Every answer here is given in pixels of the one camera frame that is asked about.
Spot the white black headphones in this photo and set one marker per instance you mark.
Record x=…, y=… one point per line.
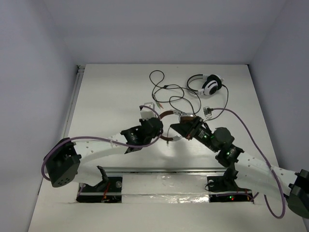
x=212, y=84

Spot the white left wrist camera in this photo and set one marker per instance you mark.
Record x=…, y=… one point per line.
x=147, y=113

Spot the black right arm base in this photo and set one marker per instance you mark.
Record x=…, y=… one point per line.
x=223, y=189

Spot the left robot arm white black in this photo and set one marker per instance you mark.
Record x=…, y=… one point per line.
x=73, y=159

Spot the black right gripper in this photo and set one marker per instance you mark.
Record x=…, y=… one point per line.
x=189, y=130

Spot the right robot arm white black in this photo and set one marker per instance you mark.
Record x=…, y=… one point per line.
x=247, y=172

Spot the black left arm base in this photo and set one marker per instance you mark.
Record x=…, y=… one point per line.
x=108, y=190

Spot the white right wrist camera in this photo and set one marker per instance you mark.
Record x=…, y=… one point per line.
x=207, y=113

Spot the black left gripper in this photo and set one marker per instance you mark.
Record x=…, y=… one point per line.
x=155, y=126

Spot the metal rail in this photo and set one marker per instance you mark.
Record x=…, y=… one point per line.
x=163, y=182

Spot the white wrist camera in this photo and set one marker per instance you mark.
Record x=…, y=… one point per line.
x=207, y=113
x=147, y=113

